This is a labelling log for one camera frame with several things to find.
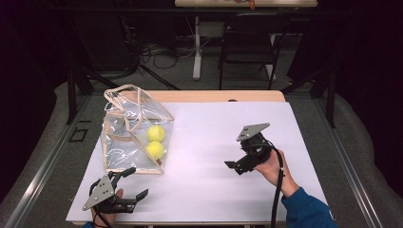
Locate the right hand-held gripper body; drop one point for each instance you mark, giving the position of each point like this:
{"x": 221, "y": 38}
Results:
{"x": 255, "y": 148}

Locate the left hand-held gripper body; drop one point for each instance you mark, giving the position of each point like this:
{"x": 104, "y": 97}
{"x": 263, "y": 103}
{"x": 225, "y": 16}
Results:
{"x": 101, "y": 193}

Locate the clear plastic tote bag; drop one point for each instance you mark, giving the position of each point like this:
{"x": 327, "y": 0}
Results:
{"x": 126, "y": 152}

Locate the yellow tennis ball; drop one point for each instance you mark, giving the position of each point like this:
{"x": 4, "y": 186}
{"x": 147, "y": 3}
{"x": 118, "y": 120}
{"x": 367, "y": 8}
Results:
{"x": 156, "y": 133}
{"x": 155, "y": 150}

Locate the person's left hand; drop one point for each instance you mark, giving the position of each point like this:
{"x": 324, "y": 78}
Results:
{"x": 107, "y": 220}

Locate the person's right hand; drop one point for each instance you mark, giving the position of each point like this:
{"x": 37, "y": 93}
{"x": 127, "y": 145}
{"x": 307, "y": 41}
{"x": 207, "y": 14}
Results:
{"x": 272, "y": 171}

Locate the white table sheet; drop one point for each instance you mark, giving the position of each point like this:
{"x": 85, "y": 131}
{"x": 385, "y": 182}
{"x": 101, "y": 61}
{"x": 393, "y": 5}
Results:
{"x": 206, "y": 126}

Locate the wooden table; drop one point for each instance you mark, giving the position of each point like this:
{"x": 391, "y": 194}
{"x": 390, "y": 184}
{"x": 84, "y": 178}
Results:
{"x": 221, "y": 96}

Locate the black metal stand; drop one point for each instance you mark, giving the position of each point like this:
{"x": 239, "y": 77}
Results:
{"x": 331, "y": 101}

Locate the black chair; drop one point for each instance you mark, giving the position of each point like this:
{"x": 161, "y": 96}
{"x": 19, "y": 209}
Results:
{"x": 247, "y": 47}

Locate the white desk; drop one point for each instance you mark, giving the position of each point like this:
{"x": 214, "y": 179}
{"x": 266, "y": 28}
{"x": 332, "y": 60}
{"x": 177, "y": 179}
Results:
{"x": 197, "y": 47}

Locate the dark curtain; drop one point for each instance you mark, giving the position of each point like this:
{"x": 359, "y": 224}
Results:
{"x": 374, "y": 95}
{"x": 25, "y": 95}

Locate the orange object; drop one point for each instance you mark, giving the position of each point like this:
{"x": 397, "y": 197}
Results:
{"x": 251, "y": 3}

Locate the metal floor rail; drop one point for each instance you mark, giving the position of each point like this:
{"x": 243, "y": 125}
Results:
{"x": 47, "y": 161}
{"x": 348, "y": 171}

